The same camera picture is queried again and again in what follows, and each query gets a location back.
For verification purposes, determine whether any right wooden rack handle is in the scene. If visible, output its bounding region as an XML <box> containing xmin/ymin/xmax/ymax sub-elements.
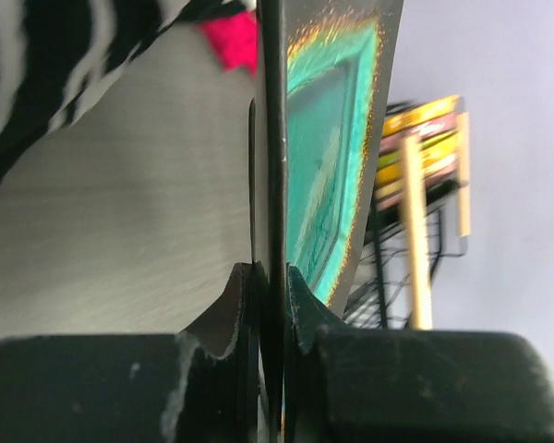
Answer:
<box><xmin>457</xmin><ymin>112</ymin><xmax>471</xmax><ymax>237</ymax></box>

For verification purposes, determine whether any teal square plate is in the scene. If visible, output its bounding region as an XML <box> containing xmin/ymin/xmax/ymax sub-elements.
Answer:
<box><xmin>249</xmin><ymin>1</ymin><xmax>403</xmax><ymax>442</ymax></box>

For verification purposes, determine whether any pink cloth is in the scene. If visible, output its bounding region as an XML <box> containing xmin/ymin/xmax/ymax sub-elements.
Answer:
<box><xmin>199</xmin><ymin>11</ymin><xmax>258</xmax><ymax>78</ymax></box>

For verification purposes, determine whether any wooden rack handle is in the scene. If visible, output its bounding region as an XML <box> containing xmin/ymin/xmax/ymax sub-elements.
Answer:
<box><xmin>400</xmin><ymin>136</ymin><xmax>433</xmax><ymax>330</ymax></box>
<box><xmin>457</xmin><ymin>112</ymin><xmax>471</xmax><ymax>237</ymax></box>

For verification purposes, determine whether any left wooden rack handle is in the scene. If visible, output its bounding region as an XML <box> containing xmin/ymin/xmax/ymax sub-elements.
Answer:
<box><xmin>400</xmin><ymin>136</ymin><xmax>433</xmax><ymax>330</ymax></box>

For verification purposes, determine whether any yellow dotted plate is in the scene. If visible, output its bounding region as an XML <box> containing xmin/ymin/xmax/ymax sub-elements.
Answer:
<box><xmin>382</xmin><ymin>95</ymin><xmax>462</xmax><ymax>138</ymax></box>

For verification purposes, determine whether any zebra print blanket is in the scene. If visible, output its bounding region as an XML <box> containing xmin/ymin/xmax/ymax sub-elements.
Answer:
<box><xmin>0</xmin><ymin>0</ymin><xmax>257</xmax><ymax>184</ymax></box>

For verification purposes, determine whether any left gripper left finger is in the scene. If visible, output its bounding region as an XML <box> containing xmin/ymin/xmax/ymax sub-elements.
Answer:
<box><xmin>0</xmin><ymin>263</ymin><xmax>264</xmax><ymax>442</ymax></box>

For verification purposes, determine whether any black wire dish rack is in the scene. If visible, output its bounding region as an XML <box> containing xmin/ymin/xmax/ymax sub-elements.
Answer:
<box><xmin>341</xmin><ymin>99</ymin><xmax>470</xmax><ymax>329</ymax></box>

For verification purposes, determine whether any purple dotted plate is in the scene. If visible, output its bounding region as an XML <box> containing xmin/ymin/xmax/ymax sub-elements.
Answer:
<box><xmin>379</xmin><ymin>113</ymin><xmax>457</xmax><ymax>154</ymax></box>

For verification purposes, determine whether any orange dotted plate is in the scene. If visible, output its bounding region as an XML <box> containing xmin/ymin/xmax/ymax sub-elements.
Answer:
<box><xmin>375</xmin><ymin>154</ymin><xmax>457</xmax><ymax>210</ymax></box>

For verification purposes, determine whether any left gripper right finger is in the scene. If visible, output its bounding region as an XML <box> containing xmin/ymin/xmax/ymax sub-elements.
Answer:
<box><xmin>284</xmin><ymin>268</ymin><xmax>554</xmax><ymax>442</ymax></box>

